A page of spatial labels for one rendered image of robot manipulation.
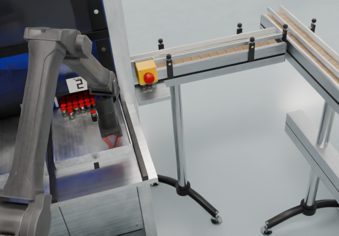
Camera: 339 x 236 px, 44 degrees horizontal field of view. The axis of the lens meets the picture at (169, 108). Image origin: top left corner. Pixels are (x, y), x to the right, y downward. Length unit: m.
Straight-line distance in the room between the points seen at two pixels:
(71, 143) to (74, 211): 0.56
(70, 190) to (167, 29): 2.81
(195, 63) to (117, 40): 0.40
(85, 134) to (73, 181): 0.22
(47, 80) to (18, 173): 0.18
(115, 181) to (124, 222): 0.80
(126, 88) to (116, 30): 0.24
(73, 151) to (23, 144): 0.67
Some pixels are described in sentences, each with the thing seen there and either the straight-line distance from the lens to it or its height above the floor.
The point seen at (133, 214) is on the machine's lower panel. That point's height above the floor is 0.22.
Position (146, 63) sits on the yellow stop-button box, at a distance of 1.57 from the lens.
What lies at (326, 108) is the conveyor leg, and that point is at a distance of 1.80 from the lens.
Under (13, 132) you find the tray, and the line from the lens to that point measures 1.64.
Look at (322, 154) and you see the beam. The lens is 1.91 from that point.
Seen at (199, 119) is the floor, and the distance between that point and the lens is 2.88.
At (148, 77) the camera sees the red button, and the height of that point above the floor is 1.01.
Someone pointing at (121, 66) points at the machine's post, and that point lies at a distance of 1.52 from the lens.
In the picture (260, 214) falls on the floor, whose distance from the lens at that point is 2.35.
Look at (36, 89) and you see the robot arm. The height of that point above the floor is 1.42.
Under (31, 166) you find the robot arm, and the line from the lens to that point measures 0.81.
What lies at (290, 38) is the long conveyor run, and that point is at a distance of 1.92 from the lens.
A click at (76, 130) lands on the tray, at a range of 1.55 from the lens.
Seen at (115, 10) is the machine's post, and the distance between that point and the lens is 1.42.
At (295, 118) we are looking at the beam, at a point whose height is 0.55.
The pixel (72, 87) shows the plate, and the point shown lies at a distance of 1.54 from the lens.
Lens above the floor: 1.87
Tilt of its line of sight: 39 degrees down
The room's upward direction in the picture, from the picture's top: 5 degrees counter-clockwise
